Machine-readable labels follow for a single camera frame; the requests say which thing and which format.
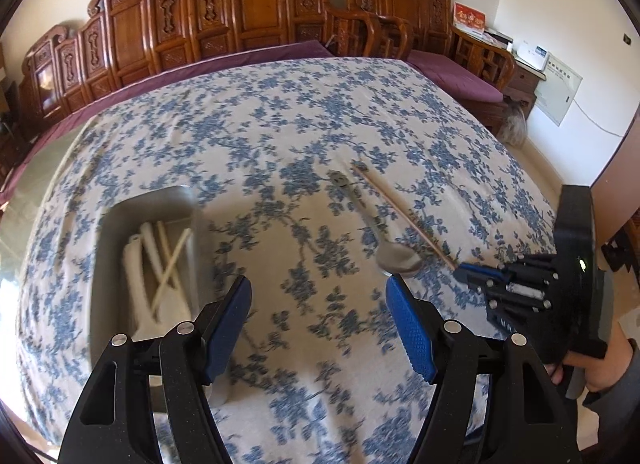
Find metal spoon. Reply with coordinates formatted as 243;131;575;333
327;170;422;278

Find grey trousers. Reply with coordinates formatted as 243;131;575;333
575;384;640;464

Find light wooden chopstick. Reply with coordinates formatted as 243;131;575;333
156;221;176;269
150;228;194;315

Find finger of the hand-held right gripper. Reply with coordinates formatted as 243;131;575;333
457;254;559;291
485;286;554;335

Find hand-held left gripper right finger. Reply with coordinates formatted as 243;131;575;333
386;275;583;464

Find brown chopstick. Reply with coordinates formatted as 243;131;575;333
352;163;458;271

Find white desk device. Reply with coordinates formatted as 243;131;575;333
514;42;549;70

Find wooden side table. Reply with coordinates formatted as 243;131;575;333
504;60;544;110

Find grey fluffy duster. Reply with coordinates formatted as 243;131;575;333
499;102;530;146

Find wooden sofa armrest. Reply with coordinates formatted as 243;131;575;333
450;25;517;95

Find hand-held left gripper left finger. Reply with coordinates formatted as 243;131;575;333
59;275;252;464

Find person's right hand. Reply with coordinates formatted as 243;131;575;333
584;326;640;393

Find blue floral tablecloth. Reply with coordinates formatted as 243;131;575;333
17;56;558;464

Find wooden armchair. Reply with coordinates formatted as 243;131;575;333
325;8;417;60

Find short purple seat cushion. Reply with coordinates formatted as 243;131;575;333
406;48;504;103

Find stack of papers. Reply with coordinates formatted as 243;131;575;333
482;28;514;48

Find rectangular metal tray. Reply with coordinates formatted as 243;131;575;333
90;185;233;415

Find white wall distribution box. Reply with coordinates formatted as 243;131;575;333
531;56;584;127

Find red box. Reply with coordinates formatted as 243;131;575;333
452;2;487;35

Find white wall cable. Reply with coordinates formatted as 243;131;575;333
571;98;622;137

